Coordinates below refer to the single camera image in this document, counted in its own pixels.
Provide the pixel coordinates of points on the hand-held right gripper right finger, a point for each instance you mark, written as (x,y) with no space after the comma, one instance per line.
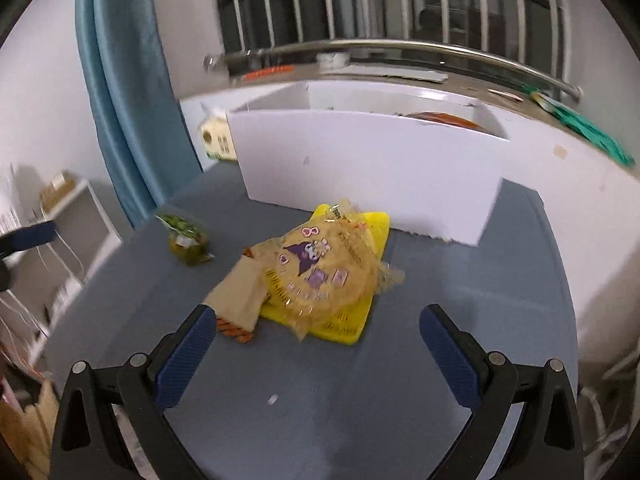
(450,355)

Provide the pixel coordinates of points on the metal window guard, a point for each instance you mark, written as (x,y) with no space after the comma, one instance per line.
(390,45)

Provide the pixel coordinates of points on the cartoon print cracker packet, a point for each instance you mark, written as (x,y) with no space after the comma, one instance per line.
(315,265)

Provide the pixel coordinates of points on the yellow snack packet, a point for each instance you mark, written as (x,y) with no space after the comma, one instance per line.
(345,322)

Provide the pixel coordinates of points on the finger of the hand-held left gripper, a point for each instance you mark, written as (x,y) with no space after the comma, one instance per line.
(35,236)

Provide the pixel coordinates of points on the yellow tissue pack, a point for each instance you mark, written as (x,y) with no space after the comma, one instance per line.
(217,140)

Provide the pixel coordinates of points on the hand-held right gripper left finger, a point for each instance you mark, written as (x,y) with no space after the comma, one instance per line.
(185,355)

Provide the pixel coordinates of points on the blue curtain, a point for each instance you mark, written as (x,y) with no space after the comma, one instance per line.
(130,110)

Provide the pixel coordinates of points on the beige packet with orange stripe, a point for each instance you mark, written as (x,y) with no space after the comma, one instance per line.
(240,290)

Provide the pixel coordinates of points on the white cardboard box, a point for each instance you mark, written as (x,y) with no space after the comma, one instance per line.
(370,170)

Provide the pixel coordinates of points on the small green snack pack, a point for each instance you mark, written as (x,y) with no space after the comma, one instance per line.
(187,242)

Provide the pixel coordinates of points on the tan cardboard box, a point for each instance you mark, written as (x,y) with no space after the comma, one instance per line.
(30,430)

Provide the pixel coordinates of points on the orange snack packet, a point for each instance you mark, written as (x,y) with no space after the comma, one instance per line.
(440,119)

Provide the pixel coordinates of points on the white shelf unit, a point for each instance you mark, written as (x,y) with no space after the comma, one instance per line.
(75,240)

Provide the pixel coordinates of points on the small thin stick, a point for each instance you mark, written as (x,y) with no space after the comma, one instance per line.
(505,94)

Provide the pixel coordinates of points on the orange pen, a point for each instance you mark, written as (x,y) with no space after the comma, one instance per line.
(267,72)

